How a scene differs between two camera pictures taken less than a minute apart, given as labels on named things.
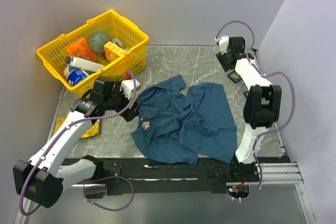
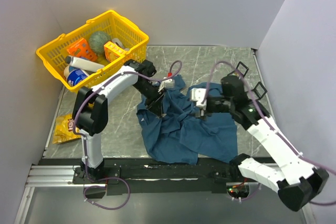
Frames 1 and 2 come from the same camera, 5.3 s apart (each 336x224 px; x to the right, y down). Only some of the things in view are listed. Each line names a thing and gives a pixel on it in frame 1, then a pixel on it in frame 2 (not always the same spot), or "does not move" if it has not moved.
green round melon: [97, 40] does not move
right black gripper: [221, 57] → [203, 117]
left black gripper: [131, 113] → [157, 107]
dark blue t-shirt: [175, 125] does not move
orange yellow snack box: [112, 51] does not move
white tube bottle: [83, 63] does not move
